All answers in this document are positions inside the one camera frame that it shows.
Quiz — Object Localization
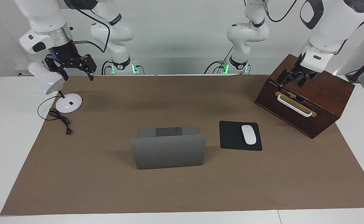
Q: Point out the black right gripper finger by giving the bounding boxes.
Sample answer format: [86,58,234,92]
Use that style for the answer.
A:
[77,54,97,82]
[44,54,69,82]

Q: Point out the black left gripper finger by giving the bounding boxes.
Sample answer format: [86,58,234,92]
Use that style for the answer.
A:
[298,74,312,88]
[276,68,295,91]

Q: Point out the grey laptop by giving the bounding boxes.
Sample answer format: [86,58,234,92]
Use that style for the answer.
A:
[130,125,206,170]

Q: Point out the dark wooden box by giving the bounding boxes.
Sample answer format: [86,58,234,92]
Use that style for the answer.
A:
[254,54,355,139]

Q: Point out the white power strip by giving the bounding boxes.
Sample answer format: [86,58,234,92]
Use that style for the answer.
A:
[15,61,30,77]

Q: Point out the white desk lamp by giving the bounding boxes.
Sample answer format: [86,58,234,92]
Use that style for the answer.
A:
[28,62,83,114]

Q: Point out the black tripod stand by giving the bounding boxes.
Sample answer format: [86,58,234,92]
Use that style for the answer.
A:
[345,50,364,84]

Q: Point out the white computer mouse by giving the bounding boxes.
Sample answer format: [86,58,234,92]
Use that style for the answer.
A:
[241,125,257,145]

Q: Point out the black mouse pad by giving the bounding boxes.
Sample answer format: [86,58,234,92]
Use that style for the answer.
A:
[219,121,263,152]

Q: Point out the brown table mat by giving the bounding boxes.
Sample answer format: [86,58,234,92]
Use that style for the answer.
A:
[0,74,364,216]

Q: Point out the black right arm base cable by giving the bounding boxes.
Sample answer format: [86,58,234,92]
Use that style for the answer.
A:
[102,60,114,76]

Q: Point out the black arm base cable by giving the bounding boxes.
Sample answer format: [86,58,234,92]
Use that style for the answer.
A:
[204,47,234,74]
[102,60,114,76]

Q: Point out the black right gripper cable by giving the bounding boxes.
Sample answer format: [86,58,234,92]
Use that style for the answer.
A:
[64,0,111,53]

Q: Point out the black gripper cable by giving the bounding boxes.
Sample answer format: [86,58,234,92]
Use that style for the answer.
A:
[64,0,111,53]
[262,0,364,56]

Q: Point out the white box handle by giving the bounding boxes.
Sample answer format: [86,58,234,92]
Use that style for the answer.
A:
[277,94,313,118]

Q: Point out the brass handle plate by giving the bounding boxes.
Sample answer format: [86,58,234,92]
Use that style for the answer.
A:
[275,91,317,118]

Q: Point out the black lamp power cable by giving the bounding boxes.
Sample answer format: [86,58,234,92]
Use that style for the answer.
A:
[37,95,73,135]

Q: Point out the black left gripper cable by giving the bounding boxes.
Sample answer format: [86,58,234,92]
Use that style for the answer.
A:
[262,0,364,56]

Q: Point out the black left arm base cable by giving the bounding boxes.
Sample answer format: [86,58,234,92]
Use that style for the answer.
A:
[204,47,234,74]

